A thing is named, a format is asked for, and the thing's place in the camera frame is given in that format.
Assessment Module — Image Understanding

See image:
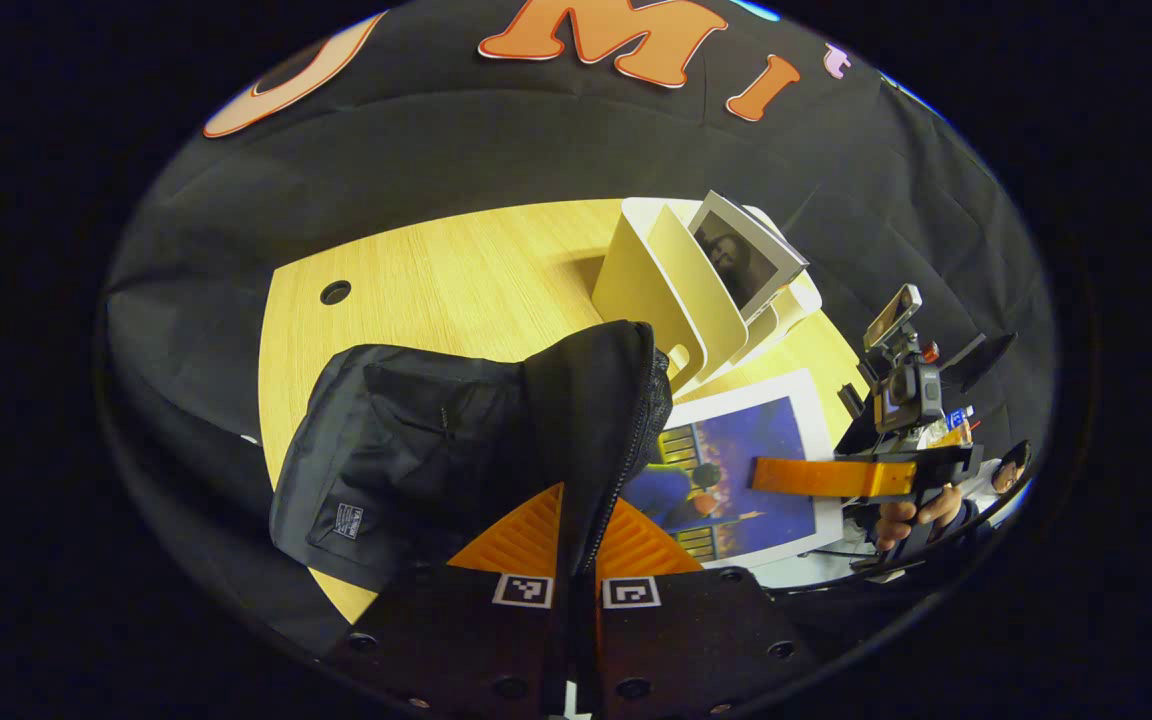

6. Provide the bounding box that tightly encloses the black schoolbag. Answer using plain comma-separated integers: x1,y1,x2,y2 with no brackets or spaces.
269,320,675,701

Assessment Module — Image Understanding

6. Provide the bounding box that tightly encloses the blue cover book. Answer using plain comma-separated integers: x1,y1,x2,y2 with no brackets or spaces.
621,368,845,571

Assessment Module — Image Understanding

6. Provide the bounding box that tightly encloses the portrait cover book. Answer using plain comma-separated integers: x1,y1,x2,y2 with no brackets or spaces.
686,190,810,321

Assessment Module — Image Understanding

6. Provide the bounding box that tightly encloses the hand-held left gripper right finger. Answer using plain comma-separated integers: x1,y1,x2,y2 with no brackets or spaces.
594,495,819,720

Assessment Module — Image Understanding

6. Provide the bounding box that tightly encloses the person's upper body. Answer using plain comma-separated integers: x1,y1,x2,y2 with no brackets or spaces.
971,438,1034,526

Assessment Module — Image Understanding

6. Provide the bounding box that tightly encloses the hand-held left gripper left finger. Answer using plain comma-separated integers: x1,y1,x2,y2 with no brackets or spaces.
321,483,565,720

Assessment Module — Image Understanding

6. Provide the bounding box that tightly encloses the white bookshelf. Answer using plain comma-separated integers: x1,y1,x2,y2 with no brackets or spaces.
591,197,825,401

